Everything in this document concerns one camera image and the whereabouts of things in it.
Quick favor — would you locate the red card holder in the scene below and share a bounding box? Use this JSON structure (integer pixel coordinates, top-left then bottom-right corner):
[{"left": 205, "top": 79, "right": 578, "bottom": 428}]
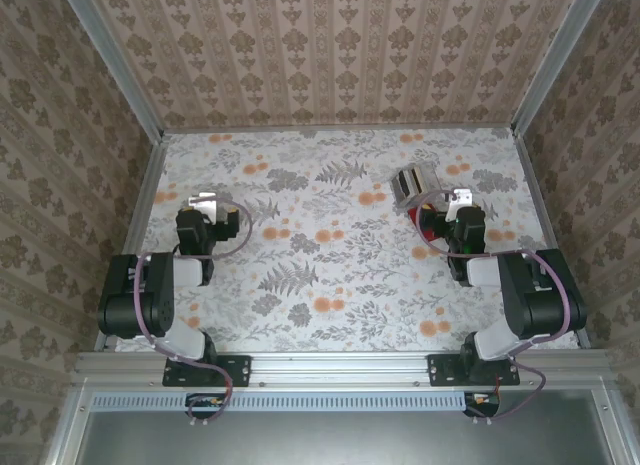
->
[{"left": 406, "top": 206, "right": 444, "bottom": 245}]

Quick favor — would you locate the clear acrylic card stand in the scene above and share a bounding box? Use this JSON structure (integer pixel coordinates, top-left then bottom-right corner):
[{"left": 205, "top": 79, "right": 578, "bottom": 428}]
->
[{"left": 388, "top": 161, "right": 442, "bottom": 212}]

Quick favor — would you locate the floral table cover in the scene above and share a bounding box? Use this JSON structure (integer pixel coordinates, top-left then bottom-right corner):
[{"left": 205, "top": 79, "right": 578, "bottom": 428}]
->
[{"left": 113, "top": 128, "right": 582, "bottom": 355}]

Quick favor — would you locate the grey metal panel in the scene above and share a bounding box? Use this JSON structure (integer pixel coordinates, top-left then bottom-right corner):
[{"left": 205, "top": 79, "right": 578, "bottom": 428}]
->
[{"left": 47, "top": 379, "right": 640, "bottom": 465}]

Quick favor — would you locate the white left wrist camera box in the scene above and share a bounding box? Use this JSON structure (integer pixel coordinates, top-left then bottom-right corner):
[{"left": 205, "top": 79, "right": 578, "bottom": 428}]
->
[{"left": 188, "top": 192, "right": 220, "bottom": 225}]

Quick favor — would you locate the aluminium side rail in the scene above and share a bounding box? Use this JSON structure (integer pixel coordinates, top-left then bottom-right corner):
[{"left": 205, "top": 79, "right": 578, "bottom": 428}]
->
[
  {"left": 513, "top": 129, "right": 592, "bottom": 350},
  {"left": 93, "top": 134, "right": 170, "bottom": 354}
]

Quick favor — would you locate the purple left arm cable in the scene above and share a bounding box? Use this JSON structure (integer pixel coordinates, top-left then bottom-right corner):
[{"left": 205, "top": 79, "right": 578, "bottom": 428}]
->
[{"left": 130, "top": 194, "right": 254, "bottom": 426}]

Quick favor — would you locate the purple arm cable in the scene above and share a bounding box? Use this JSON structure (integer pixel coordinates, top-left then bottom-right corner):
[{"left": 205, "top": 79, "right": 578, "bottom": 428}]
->
[
  {"left": 414, "top": 189, "right": 575, "bottom": 426},
  {"left": 130, "top": 194, "right": 254, "bottom": 426}
]

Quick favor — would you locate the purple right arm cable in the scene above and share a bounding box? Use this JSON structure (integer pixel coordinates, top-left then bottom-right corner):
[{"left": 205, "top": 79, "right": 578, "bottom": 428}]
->
[{"left": 414, "top": 189, "right": 575, "bottom": 426}]

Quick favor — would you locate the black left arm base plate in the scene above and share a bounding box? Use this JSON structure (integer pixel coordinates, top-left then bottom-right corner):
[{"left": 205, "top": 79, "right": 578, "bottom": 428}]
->
[{"left": 162, "top": 353, "right": 251, "bottom": 388}]

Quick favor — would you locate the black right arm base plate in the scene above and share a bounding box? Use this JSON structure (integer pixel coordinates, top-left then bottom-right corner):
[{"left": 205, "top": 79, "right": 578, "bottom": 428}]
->
[{"left": 428, "top": 353, "right": 521, "bottom": 388}]

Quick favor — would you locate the aluminium wall-side rail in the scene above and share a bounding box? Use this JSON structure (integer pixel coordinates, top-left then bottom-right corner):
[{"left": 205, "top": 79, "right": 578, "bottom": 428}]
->
[{"left": 162, "top": 125, "right": 519, "bottom": 135}]

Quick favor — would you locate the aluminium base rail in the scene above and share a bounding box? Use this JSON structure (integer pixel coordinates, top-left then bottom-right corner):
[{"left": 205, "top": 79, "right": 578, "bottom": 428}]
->
[{"left": 74, "top": 349, "right": 619, "bottom": 390}]

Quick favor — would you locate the aluminium frame post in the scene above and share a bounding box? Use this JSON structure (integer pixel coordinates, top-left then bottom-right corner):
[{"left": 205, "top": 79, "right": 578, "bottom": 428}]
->
[
  {"left": 58, "top": 0, "right": 166, "bottom": 144},
  {"left": 512, "top": 0, "right": 609, "bottom": 139}
]

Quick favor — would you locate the grey slotted cable duct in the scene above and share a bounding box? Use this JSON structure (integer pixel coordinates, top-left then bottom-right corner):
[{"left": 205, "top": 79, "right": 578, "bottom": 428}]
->
[{"left": 92, "top": 390, "right": 501, "bottom": 412}]

